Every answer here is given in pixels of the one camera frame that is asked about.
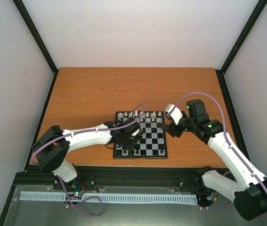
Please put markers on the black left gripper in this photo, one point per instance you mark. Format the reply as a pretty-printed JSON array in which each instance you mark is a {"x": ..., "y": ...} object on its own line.
[{"x": 130, "y": 147}]

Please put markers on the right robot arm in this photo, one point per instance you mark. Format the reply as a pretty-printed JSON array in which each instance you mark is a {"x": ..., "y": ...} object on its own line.
[{"x": 248, "y": 191}]

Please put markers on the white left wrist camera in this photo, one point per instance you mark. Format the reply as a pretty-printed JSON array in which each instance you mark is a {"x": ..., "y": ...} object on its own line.
[{"x": 136, "y": 133}]

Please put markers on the black aluminium frame rail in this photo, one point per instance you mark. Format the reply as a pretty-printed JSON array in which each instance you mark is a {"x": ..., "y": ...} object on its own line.
[{"x": 94, "y": 177}]

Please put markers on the black and white chessboard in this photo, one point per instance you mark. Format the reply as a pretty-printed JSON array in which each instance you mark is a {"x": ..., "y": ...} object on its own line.
[{"x": 152, "y": 136}]

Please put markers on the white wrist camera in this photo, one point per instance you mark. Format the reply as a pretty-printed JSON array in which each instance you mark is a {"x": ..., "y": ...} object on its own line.
[
  {"x": 174, "y": 113},
  {"x": 136, "y": 133}
]

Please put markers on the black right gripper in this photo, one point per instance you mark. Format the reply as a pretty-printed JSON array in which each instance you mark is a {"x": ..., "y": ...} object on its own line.
[{"x": 172, "y": 129}]

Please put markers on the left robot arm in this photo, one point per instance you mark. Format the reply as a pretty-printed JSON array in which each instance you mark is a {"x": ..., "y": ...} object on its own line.
[{"x": 52, "y": 147}]

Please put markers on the white slotted cable duct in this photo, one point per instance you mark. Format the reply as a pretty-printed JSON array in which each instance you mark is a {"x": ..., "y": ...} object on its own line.
[{"x": 111, "y": 198}]

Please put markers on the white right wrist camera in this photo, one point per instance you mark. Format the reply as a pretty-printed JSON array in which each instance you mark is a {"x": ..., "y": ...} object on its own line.
[{"x": 174, "y": 113}]

